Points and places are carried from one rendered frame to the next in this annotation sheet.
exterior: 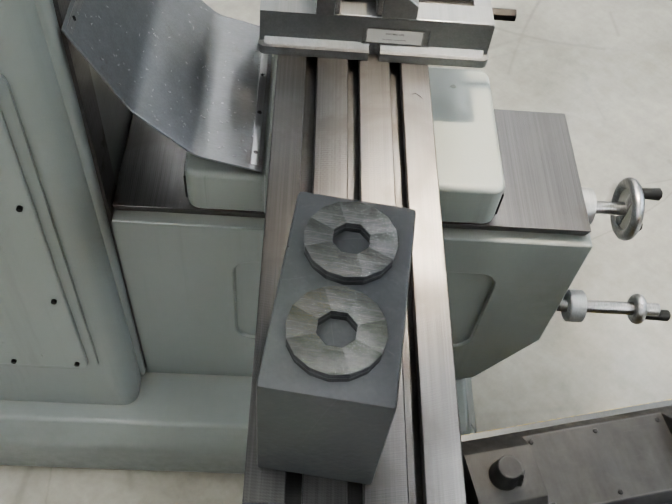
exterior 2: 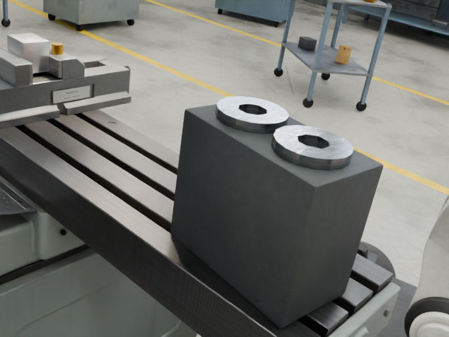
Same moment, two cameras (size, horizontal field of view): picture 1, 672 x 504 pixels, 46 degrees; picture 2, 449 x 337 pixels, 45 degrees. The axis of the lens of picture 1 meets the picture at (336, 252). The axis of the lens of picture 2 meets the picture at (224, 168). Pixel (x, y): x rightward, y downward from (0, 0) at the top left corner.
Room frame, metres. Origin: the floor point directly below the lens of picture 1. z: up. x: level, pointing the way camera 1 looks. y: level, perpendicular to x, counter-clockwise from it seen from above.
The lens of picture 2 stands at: (0.03, 0.46, 1.37)
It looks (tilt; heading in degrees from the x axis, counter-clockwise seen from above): 26 degrees down; 314
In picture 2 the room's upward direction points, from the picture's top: 9 degrees clockwise
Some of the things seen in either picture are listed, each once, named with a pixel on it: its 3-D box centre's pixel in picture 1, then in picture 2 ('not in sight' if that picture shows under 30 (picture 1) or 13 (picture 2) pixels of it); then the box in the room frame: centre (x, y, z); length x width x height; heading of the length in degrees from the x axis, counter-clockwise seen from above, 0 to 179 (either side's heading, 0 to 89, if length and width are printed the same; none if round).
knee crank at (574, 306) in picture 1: (615, 307); not in sight; (0.84, -0.53, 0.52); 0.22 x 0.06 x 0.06; 95
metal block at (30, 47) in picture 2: not in sight; (28, 53); (1.01, 0.02, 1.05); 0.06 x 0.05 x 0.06; 5
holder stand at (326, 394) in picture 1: (336, 336); (266, 198); (0.40, -0.01, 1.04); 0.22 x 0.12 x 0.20; 178
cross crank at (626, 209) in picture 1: (608, 207); not in sight; (0.98, -0.49, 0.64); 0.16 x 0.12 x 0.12; 95
